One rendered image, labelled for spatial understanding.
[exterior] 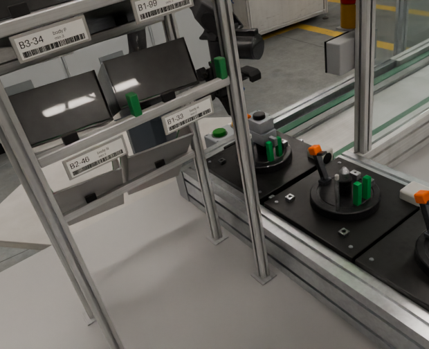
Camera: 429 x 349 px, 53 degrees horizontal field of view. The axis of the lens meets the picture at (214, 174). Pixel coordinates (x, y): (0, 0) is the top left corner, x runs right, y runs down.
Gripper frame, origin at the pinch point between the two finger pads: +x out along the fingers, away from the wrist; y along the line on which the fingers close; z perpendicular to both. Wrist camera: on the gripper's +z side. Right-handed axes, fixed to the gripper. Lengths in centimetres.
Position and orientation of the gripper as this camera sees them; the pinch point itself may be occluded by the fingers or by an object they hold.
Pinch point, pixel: (228, 102)
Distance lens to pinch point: 113.0
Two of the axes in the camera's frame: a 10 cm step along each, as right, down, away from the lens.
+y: -8.0, 4.3, -4.2
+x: 1.5, 8.2, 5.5
